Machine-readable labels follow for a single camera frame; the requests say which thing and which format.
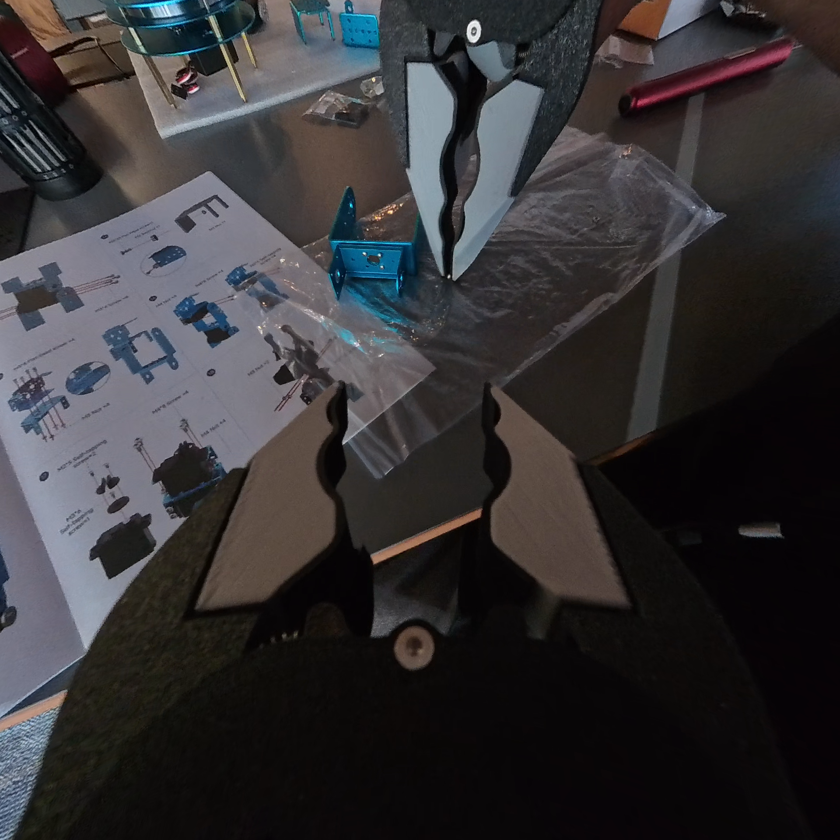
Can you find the pile of small parts bags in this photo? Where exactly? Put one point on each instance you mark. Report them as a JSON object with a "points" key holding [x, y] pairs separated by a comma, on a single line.
{"points": [[334, 108]]}

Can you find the blue disc robot base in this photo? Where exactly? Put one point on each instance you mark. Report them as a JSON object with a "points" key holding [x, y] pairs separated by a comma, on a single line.
{"points": [[164, 39]]}

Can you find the blue perforated metal plate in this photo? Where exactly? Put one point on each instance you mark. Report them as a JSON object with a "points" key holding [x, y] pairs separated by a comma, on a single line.
{"points": [[359, 29]]}

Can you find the small blue metal bracket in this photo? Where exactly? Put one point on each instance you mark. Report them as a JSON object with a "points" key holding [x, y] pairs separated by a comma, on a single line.
{"points": [[308, 10]]}

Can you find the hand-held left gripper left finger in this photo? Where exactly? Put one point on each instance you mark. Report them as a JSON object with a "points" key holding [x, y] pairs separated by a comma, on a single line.
{"points": [[275, 525]]}

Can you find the black striped cylinder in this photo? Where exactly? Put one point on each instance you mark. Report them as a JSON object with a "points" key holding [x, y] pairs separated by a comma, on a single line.
{"points": [[46, 151]]}

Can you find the grey foam board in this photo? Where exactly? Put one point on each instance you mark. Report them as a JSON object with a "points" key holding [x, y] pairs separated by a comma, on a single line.
{"points": [[295, 72]]}

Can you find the clear plastic bag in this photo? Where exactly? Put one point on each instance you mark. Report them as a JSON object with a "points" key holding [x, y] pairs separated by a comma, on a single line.
{"points": [[590, 216]]}

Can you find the cardboard box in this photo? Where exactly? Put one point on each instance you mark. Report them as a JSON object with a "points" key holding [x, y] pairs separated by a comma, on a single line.
{"points": [[682, 16]]}

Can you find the small red black part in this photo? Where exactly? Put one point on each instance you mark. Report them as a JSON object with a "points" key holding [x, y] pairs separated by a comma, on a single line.
{"points": [[187, 82]]}

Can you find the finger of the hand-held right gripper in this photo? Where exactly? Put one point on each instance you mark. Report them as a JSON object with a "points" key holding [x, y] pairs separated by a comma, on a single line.
{"points": [[426, 131], [505, 144]]}

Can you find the assembly instruction sheet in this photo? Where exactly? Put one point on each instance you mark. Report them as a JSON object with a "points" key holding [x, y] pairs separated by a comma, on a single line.
{"points": [[33, 682], [131, 328]]}

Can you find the dark red bottle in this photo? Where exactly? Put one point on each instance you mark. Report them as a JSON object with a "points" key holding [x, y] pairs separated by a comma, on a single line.
{"points": [[26, 52]]}

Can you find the red pen-shaped screwdriver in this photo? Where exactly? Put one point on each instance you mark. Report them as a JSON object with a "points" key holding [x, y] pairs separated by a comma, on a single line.
{"points": [[709, 75]]}

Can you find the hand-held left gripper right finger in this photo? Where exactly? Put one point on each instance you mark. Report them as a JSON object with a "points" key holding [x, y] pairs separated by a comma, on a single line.
{"points": [[551, 525]]}

